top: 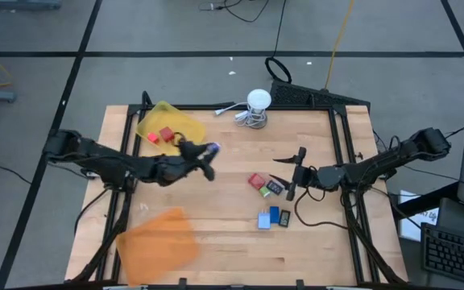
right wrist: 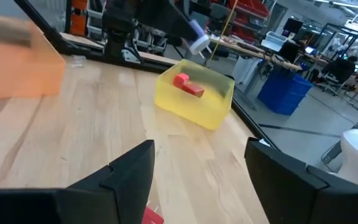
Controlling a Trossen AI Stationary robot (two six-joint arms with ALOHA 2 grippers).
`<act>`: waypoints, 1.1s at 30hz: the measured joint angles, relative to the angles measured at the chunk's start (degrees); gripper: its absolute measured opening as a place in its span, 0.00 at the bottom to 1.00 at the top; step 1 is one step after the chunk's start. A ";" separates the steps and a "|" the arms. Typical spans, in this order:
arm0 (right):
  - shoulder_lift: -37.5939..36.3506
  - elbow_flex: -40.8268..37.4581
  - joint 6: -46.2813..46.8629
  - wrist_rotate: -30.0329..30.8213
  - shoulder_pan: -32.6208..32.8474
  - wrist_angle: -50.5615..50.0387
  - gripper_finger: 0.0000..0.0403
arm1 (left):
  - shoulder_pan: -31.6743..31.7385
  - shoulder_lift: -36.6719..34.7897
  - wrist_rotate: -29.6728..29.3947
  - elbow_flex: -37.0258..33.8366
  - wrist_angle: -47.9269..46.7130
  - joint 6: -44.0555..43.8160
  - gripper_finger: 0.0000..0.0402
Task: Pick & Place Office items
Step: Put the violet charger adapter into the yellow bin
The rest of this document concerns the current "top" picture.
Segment black computer keyboard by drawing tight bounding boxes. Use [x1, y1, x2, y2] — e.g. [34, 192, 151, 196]
[420, 222, 464, 288]

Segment black left base cable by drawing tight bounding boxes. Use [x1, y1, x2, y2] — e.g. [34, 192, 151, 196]
[73, 187, 110, 237]

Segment black desk bar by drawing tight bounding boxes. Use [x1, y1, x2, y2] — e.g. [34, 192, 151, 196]
[392, 180, 458, 218]

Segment yellow hanging cable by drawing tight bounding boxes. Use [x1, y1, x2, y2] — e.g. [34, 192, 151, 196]
[323, 0, 356, 90]

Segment black perforated metal case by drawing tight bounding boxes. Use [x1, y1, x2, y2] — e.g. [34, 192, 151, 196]
[270, 80, 372, 110]

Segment thin black floor cable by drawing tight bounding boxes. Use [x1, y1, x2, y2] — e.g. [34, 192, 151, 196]
[0, 159, 31, 185]
[198, 0, 271, 23]

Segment dark grey desk object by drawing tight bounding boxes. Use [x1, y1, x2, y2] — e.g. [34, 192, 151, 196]
[436, 197, 464, 242]

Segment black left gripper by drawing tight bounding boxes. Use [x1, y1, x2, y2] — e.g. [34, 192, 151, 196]
[175, 140, 217, 181]

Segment white lamp power cable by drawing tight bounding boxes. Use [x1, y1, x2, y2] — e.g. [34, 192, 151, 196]
[214, 101, 267, 129]

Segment white printed paper sheet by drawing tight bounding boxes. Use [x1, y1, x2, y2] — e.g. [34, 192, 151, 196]
[399, 189, 441, 242]

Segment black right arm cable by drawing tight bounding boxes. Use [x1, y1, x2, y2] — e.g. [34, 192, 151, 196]
[294, 187, 350, 230]

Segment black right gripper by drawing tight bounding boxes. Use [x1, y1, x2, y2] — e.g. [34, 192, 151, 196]
[268, 147, 317, 201]

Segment orange translucent plastic bin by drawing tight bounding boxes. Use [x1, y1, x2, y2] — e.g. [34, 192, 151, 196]
[114, 207, 200, 288]

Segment red box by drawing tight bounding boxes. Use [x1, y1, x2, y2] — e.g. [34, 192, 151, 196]
[247, 172, 267, 190]

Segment white bulb-shaped desk lamp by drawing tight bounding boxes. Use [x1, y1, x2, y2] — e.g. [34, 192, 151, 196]
[246, 89, 272, 130]

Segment red cube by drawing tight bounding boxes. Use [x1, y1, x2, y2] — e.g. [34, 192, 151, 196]
[159, 126, 176, 143]

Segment black coiled floor cable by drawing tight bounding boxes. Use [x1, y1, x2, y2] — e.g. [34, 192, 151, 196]
[264, 0, 293, 85]

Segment yellow translucent plastic bin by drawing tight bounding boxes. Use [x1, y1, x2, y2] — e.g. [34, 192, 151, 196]
[135, 100, 208, 157]

